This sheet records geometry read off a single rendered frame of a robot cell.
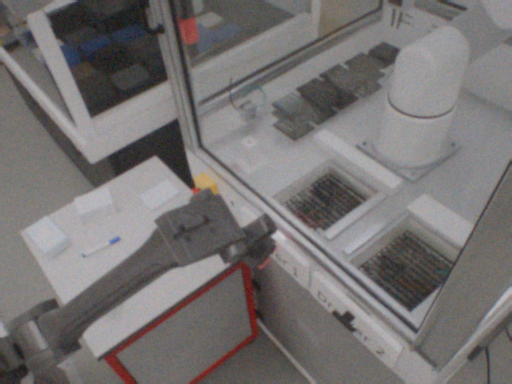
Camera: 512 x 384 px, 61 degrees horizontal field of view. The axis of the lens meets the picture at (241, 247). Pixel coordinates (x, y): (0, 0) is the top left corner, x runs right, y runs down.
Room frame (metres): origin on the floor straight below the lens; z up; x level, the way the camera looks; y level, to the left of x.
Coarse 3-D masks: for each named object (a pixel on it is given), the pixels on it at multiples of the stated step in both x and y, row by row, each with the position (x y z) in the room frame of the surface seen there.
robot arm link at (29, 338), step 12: (24, 324) 0.37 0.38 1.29; (36, 324) 0.37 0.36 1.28; (12, 336) 0.36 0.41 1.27; (24, 336) 0.36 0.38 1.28; (36, 336) 0.35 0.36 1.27; (0, 348) 0.35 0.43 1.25; (12, 348) 0.35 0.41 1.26; (24, 348) 0.34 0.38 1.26; (36, 348) 0.34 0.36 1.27; (12, 360) 0.33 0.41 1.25; (24, 360) 0.33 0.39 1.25
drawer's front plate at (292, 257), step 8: (248, 216) 0.85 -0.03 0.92; (256, 216) 0.84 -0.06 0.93; (280, 240) 0.74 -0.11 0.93; (280, 248) 0.72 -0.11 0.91; (288, 248) 0.70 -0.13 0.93; (272, 256) 0.76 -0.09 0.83; (280, 256) 0.72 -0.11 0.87; (288, 256) 0.69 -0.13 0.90; (296, 256) 0.67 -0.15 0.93; (280, 264) 0.72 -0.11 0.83; (288, 264) 0.69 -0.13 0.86; (296, 264) 0.67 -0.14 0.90; (304, 264) 0.64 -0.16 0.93; (288, 272) 0.69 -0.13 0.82; (304, 272) 0.64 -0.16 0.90; (304, 280) 0.64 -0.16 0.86
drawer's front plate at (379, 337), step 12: (324, 276) 0.60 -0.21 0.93; (312, 288) 0.61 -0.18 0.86; (324, 288) 0.57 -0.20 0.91; (336, 288) 0.56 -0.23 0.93; (324, 300) 0.57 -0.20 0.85; (336, 300) 0.53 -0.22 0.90; (348, 300) 0.52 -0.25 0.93; (360, 312) 0.48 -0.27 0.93; (360, 324) 0.46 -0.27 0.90; (372, 324) 0.44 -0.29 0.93; (372, 336) 0.43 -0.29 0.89; (384, 336) 0.41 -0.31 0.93; (372, 348) 0.42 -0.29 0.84; (384, 348) 0.39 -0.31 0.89; (396, 348) 0.37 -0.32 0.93; (384, 360) 0.38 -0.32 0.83
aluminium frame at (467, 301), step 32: (160, 0) 1.11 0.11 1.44; (192, 128) 1.10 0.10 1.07; (288, 224) 0.74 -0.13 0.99; (480, 224) 0.36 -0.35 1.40; (320, 256) 0.62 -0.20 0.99; (480, 256) 0.34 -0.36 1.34; (352, 288) 0.52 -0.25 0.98; (448, 288) 0.36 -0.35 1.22; (480, 288) 0.32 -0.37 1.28; (384, 320) 0.43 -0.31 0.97; (448, 320) 0.33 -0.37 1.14; (480, 320) 0.30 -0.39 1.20; (416, 352) 0.35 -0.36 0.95; (448, 352) 0.31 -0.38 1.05
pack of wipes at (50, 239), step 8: (48, 216) 1.08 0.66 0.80; (40, 224) 1.05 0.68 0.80; (48, 224) 1.04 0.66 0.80; (32, 232) 1.02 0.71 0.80; (40, 232) 1.01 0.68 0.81; (48, 232) 1.00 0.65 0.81; (56, 232) 1.00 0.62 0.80; (32, 240) 1.00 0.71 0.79; (40, 240) 0.98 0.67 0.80; (48, 240) 0.97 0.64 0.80; (56, 240) 0.96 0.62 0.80; (64, 240) 0.97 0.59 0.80; (40, 248) 0.94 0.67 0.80; (48, 248) 0.94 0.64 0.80; (56, 248) 0.94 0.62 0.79; (64, 248) 0.96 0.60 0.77; (48, 256) 0.92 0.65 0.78
